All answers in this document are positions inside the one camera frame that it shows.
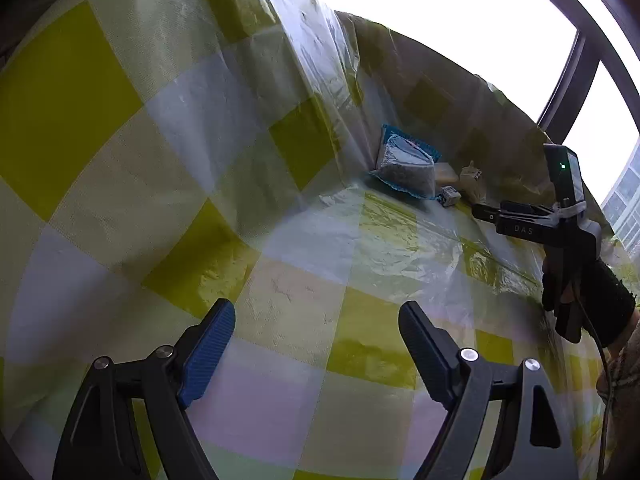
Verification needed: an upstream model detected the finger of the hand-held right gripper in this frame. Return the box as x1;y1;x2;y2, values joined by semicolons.
471;200;557;225

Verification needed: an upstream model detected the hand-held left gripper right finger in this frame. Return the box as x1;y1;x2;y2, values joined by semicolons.
398;301;580;480

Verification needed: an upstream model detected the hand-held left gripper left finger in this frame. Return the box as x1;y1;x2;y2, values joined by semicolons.
51;298;237;480

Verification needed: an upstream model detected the cream snack packet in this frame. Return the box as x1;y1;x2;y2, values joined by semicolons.
459;160;489;206

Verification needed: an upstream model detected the person's right forearm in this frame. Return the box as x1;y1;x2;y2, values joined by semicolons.
595;305;640;480

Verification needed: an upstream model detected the person's right hand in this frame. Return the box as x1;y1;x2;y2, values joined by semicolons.
541;254;637;349

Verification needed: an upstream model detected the building outside window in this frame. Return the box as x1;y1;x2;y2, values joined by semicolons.
600;139;640;257

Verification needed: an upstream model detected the blue snack packet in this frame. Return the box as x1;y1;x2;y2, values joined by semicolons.
381;124;442;161

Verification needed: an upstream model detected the clear bag with dark contents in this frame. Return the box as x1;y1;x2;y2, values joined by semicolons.
369;134;437;202

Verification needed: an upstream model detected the yellow checkered tablecloth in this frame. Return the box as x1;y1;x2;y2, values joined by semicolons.
0;0;640;480

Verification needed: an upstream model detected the dark window frame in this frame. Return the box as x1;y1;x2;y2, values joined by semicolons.
500;0;640;147

